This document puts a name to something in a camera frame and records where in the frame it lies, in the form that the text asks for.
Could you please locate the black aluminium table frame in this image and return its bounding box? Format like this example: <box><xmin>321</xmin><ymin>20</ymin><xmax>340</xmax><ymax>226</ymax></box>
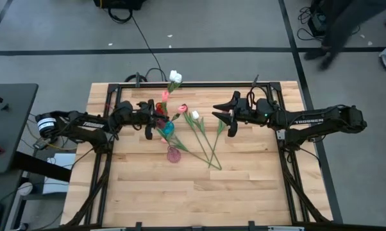
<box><xmin>60</xmin><ymin>80</ymin><xmax>334</xmax><ymax>227</ymax></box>

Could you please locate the red glass vase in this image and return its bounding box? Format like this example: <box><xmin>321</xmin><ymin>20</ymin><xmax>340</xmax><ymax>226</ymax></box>
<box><xmin>155</xmin><ymin>101</ymin><xmax>169</xmax><ymax>120</ymax></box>

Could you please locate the blue glass vase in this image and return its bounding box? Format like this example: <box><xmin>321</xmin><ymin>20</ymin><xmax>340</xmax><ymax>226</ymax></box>
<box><xmin>162</xmin><ymin>120</ymin><xmax>176</xmax><ymax>135</ymax></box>

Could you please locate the white round object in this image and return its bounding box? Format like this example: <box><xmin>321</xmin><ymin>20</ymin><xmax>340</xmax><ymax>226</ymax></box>
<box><xmin>16</xmin><ymin>182</ymin><xmax>34</xmax><ymax>197</ymax></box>

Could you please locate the tangled black cable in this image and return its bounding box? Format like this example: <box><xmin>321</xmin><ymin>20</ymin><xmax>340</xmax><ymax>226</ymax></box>
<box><xmin>297</xmin><ymin>6</ymin><xmax>362</xmax><ymax>48</ymax></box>

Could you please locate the black desk foot bar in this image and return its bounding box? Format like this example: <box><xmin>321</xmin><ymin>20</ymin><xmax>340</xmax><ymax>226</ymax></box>
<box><xmin>13</xmin><ymin>151</ymin><xmax>72</xmax><ymax>183</ymax></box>

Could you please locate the black desk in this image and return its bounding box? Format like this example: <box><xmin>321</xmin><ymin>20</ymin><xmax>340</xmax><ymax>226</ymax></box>
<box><xmin>0</xmin><ymin>83</ymin><xmax>39</xmax><ymax>175</ymax></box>

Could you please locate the black power adapter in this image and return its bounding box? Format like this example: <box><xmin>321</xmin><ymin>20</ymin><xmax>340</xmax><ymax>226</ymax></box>
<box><xmin>32</xmin><ymin>131</ymin><xmax>61</xmax><ymax>150</ymax></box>

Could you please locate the yellow cable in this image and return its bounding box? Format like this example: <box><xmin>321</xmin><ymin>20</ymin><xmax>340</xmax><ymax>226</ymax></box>
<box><xmin>26</xmin><ymin>134</ymin><xmax>78</xmax><ymax>151</ymax></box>

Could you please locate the black floor cable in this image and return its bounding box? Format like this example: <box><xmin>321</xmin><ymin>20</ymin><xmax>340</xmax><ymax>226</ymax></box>
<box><xmin>106</xmin><ymin>6</ymin><xmax>168</xmax><ymax>83</ymax></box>

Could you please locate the dark red tulip flower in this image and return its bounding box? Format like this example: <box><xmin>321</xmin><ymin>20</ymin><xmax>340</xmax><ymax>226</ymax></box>
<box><xmin>156</xmin><ymin>118</ymin><xmax>174</xmax><ymax>142</ymax></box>

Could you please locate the black equipment case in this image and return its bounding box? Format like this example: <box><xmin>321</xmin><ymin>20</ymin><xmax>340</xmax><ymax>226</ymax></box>
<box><xmin>308</xmin><ymin>0</ymin><xmax>360</xmax><ymax>37</ymax></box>

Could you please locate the pink glass vase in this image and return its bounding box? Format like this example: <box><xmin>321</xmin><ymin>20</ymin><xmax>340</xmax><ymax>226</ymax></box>
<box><xmin>166</xmin><ymin>144</ymin><xmax>182</xmax><ymax>164</ymax></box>

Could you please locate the black floor box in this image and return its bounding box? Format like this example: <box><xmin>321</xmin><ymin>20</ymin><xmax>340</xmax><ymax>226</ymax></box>
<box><xmin>93</xmin><ymin>0</ymin><xmax>146</xmax><ymax>10</ymax></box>

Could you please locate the white box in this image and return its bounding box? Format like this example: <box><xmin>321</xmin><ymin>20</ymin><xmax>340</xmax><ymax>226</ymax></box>
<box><xmin>42</xmin><ymin>153</ymin><xmax>77</xmax><ymax>195</ymax></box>

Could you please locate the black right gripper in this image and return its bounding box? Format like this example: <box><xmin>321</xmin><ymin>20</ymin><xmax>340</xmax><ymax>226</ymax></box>
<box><xmin>212</xmin><ymin>90</ymin><xmax>258</xmax><ymax>138</ymax></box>

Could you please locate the tulip with green leaves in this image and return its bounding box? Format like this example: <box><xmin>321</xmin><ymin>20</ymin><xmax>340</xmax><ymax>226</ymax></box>
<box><xmin>207</xmin><ymin>120</ymin><xmax>228</xmax><ymax>169</ymax></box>

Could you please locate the person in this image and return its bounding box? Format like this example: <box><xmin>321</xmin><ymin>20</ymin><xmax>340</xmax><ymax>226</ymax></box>
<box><xmin>303</xmin><ymin>0</ymin><xmax>386</xmax><ymax>71</ymax></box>

